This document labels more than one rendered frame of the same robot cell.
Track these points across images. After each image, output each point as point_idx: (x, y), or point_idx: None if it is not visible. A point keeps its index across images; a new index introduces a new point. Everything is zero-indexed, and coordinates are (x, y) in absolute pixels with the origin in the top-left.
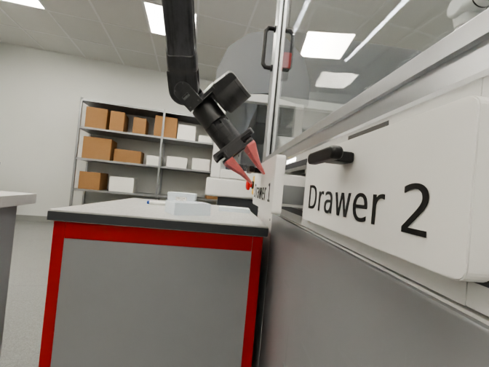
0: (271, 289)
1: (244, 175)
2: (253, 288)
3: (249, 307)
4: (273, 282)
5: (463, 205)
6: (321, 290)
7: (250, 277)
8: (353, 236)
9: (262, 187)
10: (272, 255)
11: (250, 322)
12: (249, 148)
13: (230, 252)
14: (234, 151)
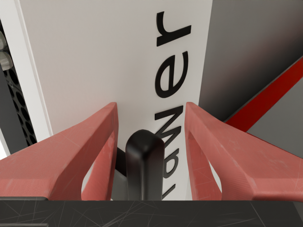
0: (241, 70)
1: (209, 115)
2: (268, 95)
3: (287, 84)
4: (236, 64)
5: None
6: None
7: (267, 106)
8: None
9: (154, 113)
10: (208, 108)
11: (291, 74)
12: (57, 165)
13: (296, 152)
14: (202, 223)
